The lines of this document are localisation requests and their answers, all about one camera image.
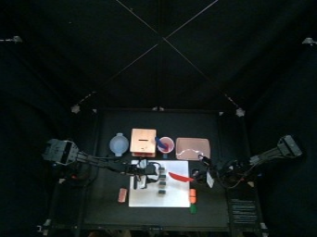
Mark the green sushi piece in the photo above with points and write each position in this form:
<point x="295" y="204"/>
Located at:
<point x="162" y="177"/>
<point x="161" y="191"/>
<point x="162" y="183"/>
<point x="162" y="170"/>

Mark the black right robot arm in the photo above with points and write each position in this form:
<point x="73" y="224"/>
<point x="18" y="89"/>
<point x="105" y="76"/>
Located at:
<point x="268" y="153"/>

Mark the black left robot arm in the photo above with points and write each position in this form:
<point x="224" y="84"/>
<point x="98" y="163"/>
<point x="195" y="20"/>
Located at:
<point x="89" y="159"/>

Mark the white cutting board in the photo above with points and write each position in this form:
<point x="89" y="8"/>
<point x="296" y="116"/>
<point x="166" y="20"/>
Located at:
<point x="173" y="194"/>

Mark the pink square plate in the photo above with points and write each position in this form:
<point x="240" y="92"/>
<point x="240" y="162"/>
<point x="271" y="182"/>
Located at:
<point x="192" y="148"/>

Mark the white paper tag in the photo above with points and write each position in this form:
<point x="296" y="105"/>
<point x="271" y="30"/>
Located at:
<point x="211" y="180"/>

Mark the pink salmon toy piece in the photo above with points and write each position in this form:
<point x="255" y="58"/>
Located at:
<point x="122" y="195"/>

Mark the small teal toy piece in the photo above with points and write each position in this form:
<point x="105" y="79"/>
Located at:
<point x="165" y="155"/>

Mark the orange toy carrot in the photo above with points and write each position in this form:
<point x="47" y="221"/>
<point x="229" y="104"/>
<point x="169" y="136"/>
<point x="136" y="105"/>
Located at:
<point x="193" y="199"/>

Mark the wooden toy box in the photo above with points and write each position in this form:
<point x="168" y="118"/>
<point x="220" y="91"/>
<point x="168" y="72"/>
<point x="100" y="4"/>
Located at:
<point x="144" y="142"/>

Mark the blue toy spoon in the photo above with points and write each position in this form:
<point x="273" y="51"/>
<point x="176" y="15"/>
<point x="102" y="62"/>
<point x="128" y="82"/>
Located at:
<point x="160" y="143"/>

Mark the pink cup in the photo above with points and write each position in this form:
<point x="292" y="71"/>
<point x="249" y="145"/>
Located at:
<point x="166" y="146"/>

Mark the black panel with white text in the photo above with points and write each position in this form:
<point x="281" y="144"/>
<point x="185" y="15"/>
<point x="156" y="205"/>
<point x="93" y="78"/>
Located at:
<point x="244" y="211"/>

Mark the silver frame bracket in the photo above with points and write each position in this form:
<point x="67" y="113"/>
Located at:
<point x="157" y="108"/>
<point x="15" y="39"/>
<point x="75" y="108"/>
<point x="308" y="40"/>
<point x="240" y="112"/>

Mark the thin diagonal frame rod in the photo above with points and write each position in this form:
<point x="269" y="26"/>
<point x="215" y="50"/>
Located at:
<point x="137" y="17"/>
<point x="187" y="23"/>

